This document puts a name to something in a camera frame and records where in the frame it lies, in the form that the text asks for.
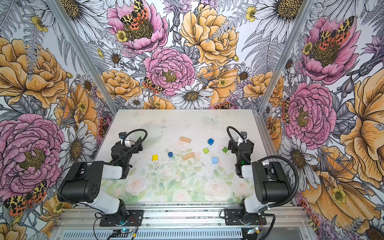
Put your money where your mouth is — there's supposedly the natural wood plank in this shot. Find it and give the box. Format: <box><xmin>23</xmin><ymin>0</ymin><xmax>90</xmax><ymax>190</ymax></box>
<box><xmin>182</xmin><ymin>152</ymin><xmax>195</xmax><ymax>161</ymax></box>
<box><xmin>180</xmin><ymin>137</ymin><xmax>192</xmax><ymax>143</ymax></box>

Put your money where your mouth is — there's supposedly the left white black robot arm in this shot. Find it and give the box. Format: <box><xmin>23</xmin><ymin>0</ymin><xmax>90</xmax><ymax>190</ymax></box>
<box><xmin>57</xmin><ymin>129</ymin><xmax>148</xmax><ymax>226</ymax></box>

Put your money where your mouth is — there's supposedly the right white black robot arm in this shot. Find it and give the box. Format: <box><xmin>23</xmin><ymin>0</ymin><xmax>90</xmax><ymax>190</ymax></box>
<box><xmin>224</xmin><ymin>126</ymin><xmax>297</xmax><ymax>226</ymax></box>

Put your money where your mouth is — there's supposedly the left green circuit board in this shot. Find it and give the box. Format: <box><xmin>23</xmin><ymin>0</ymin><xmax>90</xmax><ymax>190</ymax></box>
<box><xmin>112</xmin><ymin>229</ymin><xmax>136</xmax><ymax>238</ymax></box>

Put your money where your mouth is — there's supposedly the green circuit board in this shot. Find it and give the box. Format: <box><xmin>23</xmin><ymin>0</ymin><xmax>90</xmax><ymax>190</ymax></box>
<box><xmin>112</xmin><ymin>229</ymin><xmax>136</xmax><ymax>238</ymax></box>
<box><xmin>247</xmin><ymin>227</ymin><xmax>260</xmax><ymax>235</ymax></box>

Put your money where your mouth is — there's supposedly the right green circuit board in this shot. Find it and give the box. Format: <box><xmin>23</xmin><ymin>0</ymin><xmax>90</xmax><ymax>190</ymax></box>
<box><xmin>247</xmin><ymin>227</ymin><xmax>260</xmax><ymax>235</ymax></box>

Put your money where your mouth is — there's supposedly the right black corrugated cable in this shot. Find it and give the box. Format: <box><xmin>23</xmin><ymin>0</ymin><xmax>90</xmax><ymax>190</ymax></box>
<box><xmin>226</xmin><ymin>126</ymin><xmax>300</xmax><ymax>240</ymax></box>

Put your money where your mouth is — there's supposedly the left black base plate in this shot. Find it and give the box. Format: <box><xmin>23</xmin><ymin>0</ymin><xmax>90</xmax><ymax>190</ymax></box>
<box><xmin>99</xmin><ymin>210</ymin><xmax>144</xmax><ymax>227</ymax></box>

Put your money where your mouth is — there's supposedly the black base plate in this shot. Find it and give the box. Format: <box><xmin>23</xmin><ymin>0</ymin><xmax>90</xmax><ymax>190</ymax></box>
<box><xmin>99</xmin><ymin>210</ymin><xmax>144</xmax><ymax>227</ymax></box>
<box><xmin>224</xmin><ymin>209</ymin><xmax>267</xmax><ymax>226</ymax></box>

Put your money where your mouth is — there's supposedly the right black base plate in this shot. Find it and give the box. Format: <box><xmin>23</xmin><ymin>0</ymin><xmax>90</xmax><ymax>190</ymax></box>
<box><xmin>224</xmin><ymin>209</ymin><xmax>267</xmax><ymax>226</ymax></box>

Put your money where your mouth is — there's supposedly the aluminium mounting rail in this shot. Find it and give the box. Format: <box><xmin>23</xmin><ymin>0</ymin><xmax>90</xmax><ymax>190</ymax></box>
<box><xmin>54</xmin><ymin>203</ymin><xmax>310</xmax><ymax>230</ymax></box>

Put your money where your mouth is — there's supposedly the white vented cable duct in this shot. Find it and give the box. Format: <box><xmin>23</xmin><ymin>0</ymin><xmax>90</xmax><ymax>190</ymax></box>
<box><xmin>59</xmin><ymin>229</ymin><xmax>244</xmax><ymax>240</ymax></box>

